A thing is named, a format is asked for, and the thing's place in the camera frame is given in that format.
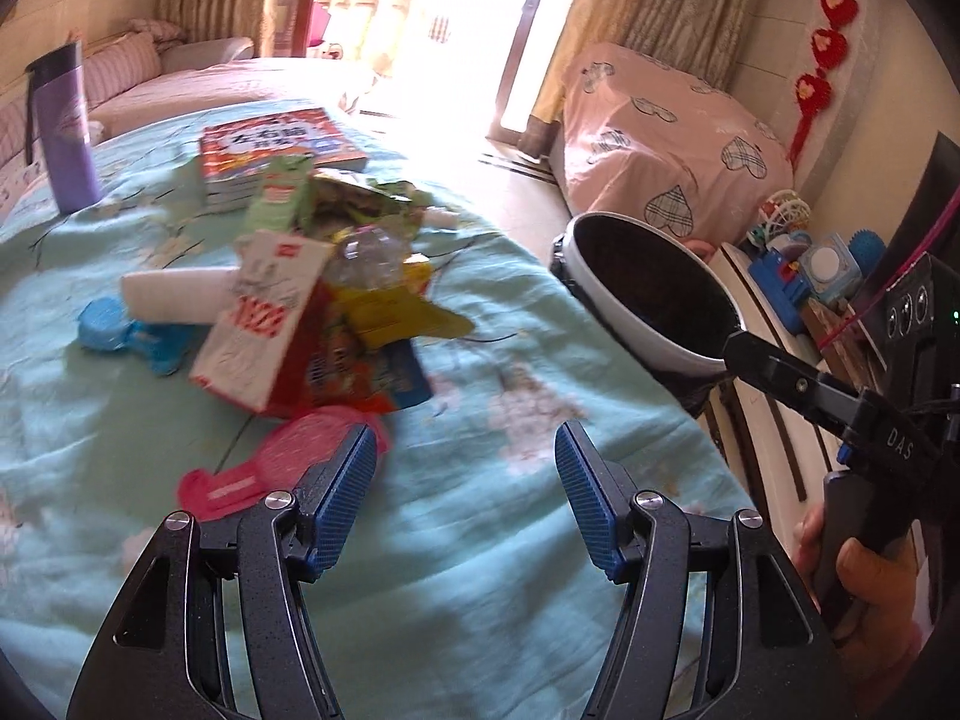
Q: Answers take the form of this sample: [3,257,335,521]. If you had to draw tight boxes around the light blue cube toy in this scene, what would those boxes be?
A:
[796,234,863,305]

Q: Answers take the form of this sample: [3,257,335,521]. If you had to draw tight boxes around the purple drink bottle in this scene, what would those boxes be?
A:
[25,41,102,215]

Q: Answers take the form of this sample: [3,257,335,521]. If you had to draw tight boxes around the pink bag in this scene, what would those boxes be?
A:
[304,4,335,53]

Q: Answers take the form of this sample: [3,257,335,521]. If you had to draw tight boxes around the white cage ball toy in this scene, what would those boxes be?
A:
[757,189,812,248]

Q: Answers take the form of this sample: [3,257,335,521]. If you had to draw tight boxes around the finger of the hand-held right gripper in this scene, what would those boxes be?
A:
[721,330,863,432]

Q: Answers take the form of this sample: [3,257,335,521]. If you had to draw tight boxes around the brown door frame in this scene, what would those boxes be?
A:
[491,0,593,137]

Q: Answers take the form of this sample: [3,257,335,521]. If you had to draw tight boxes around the red illustrated book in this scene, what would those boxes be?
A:
[199,106,370,212]

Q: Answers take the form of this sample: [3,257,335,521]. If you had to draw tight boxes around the wooden toy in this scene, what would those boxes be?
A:
[799,298,886,391]

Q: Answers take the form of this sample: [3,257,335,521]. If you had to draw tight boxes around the pink wrapper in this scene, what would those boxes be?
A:
[178,405,391,518]

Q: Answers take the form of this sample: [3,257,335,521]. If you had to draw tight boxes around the black and white waste bin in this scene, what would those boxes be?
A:
[550,211,743,380]

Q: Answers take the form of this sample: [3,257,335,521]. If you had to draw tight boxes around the red heart wall hanging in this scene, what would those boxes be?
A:
[787,0,863,166]

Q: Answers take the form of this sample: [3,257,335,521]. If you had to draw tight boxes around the pink heart-print cover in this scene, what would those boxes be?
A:
[559,41,794,241]

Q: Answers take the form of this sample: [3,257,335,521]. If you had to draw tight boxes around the blue plastic wrapper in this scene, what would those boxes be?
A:
[77,296,218,377]

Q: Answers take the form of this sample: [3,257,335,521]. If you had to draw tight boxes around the pink sofa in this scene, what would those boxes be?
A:
[0,34,353,192]

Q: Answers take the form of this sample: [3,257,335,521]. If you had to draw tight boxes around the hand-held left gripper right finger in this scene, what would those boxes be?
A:
[553,420,856,720]

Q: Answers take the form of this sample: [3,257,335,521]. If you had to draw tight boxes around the green snack bag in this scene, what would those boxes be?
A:
[304,169,436,241]

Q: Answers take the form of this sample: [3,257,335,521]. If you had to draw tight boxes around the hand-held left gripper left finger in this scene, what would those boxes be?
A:
[66,424,378,720]

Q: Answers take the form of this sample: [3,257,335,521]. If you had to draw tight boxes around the colourful snack bag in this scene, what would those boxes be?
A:
[270,285,434,417]

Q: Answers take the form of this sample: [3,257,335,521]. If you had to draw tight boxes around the sheer yellow curtain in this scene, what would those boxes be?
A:
[315,0,421,68]

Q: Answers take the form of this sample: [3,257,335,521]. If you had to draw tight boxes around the white striped cabinet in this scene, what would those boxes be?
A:
[705,244,852,503]

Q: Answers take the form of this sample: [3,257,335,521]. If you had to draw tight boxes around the person's right hand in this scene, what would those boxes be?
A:
[793,499,927,713]

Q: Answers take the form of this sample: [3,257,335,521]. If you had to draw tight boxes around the teal floral blanket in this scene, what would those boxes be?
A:
[0,94,758,720]

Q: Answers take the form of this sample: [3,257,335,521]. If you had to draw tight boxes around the patterned white pillow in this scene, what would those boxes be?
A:
[0,157,53,212]

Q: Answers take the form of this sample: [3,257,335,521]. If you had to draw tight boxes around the clear plastic bottle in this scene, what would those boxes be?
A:
[326,225,410,293]

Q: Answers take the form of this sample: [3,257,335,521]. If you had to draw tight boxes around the white and red carton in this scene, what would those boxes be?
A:
[189,231,336,412]

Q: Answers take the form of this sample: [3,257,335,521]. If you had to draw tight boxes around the yellow wrapper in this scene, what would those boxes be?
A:
[330,255,475,350]

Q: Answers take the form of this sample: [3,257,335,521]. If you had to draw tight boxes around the striped pink pillow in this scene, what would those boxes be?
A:
[79,31,162,110]

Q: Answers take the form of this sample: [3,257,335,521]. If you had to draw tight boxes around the blue spiky ball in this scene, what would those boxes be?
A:
[847,232,890,275]

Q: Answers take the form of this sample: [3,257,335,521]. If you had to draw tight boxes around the small checked pillow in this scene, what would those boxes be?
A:
[127,15,185,53]

